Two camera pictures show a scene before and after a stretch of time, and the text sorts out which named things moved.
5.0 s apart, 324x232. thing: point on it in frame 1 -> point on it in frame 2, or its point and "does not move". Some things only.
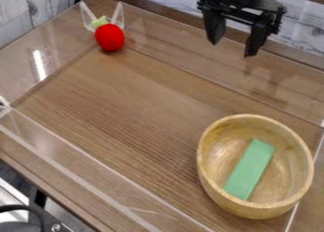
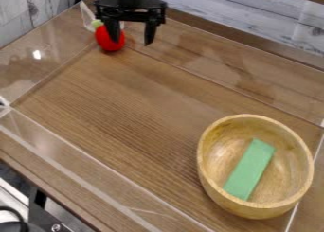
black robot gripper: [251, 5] -> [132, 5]
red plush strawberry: [109, 34] does not move
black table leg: [37, 199] does not move
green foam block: [248, 169] does not move
